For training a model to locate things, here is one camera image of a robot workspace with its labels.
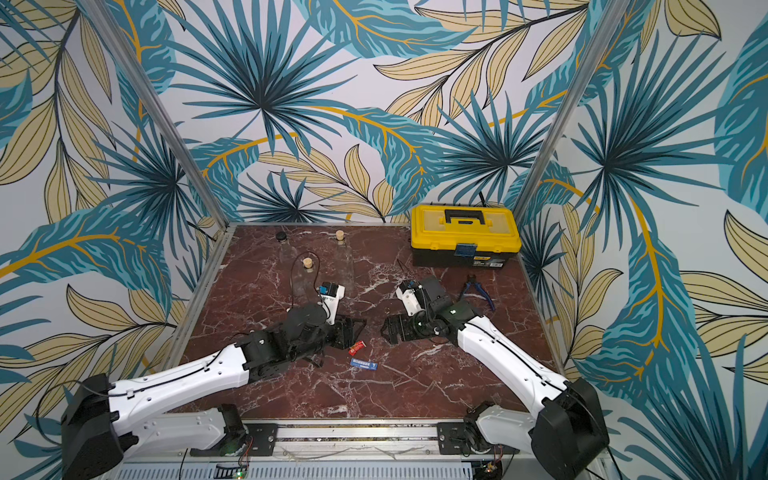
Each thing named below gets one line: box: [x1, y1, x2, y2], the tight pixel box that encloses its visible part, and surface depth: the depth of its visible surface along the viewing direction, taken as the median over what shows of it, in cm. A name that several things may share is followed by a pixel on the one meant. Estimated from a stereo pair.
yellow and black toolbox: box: [410, 203, 523, 269], surface depth 99 cm
